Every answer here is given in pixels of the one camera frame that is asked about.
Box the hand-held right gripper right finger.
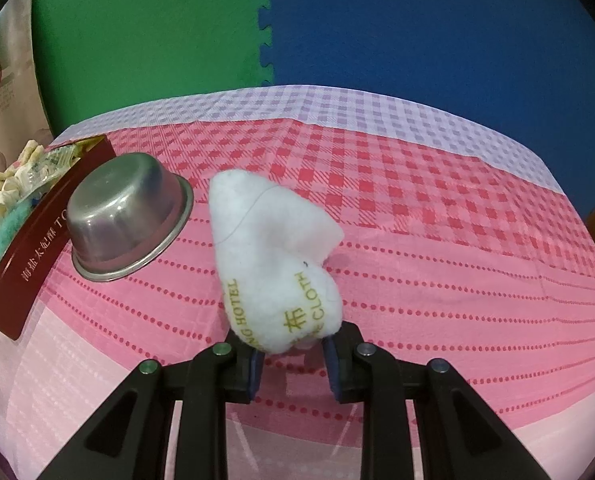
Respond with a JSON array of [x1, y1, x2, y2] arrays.
[[322, 322, 553, 480]]

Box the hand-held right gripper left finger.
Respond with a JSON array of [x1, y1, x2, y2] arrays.
[[42, 332, 266, 480]]

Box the white printed cloth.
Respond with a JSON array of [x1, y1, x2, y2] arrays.
[[208, 169, 345, 356]]

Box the gold tin box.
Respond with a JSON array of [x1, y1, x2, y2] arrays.
[[0, 135, 118, 341]]

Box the green fluffy scrunchie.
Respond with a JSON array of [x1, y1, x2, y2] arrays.
[[0, 199, 43, 261]]

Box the green white packet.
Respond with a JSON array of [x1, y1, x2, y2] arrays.
[[32, 142, 94, 183]]

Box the pink checkered tablecloth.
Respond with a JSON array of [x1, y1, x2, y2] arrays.
[[0, 85, 595, 480]]

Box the steel bowl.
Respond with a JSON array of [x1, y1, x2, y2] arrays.
[[67, 154, 195, 283]]

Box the green foam mat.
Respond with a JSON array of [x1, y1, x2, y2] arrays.
[[30, 0, 274, 133]]

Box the blue foam mat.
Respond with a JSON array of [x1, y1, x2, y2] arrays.
[[252, 0, 595, 221]]

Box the floral curtain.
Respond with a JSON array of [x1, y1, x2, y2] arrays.
[[0, 0, 56, 171]]

